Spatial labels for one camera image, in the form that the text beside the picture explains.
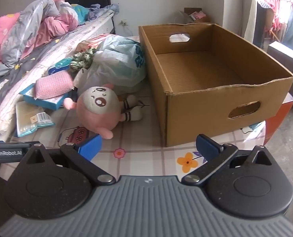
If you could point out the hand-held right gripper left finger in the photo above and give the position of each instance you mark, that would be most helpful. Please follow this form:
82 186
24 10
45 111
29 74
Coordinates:
90 146

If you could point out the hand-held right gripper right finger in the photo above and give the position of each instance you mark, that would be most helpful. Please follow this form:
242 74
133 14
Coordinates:
207 146

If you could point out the pink round plush toy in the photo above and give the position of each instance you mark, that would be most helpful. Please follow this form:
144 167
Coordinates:
97 116

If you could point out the brown cardboard box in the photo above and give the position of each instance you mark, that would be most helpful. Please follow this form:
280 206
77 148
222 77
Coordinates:
198 113

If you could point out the bag of cotton swabs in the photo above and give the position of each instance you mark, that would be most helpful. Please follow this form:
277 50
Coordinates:
27 118

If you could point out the blue bandage box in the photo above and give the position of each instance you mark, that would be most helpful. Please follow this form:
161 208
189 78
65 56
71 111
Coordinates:
50 103

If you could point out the pink knitted sponge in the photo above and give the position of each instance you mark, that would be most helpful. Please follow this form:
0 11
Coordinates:
53 84

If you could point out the floral checked tablecloth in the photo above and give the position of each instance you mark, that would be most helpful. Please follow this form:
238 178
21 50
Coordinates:
141 138

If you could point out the orange box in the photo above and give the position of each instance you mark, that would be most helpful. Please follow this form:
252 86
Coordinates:
279 118

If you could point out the green patterned scrunchie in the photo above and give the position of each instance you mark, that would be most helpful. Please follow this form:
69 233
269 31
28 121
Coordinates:
83 59

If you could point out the white plastic bag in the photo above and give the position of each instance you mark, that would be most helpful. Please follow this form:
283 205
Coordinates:
116 61

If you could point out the pink flat packet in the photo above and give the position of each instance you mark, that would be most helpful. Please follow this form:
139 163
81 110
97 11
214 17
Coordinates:
92 42

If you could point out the mattress with quilted cover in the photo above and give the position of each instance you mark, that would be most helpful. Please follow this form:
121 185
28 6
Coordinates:
62 42

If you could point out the grey storage box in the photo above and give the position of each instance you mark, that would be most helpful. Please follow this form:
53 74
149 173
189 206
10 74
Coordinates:
292 61

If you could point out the pink and grey quilt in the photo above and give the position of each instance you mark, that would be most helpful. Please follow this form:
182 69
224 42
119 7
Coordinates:
25 24

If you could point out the small open cardboard box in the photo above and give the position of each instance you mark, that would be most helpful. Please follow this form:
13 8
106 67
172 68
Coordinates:
198 14

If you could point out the teal pillow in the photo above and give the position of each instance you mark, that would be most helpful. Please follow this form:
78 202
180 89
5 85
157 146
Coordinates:
79 13

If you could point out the blue crumpled cloth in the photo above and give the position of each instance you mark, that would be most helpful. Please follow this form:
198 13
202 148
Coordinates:
102 11

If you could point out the white curtain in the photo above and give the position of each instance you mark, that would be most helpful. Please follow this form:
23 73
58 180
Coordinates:
251 9

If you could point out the pink hanging garment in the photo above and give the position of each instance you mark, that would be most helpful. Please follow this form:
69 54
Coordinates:
274 7

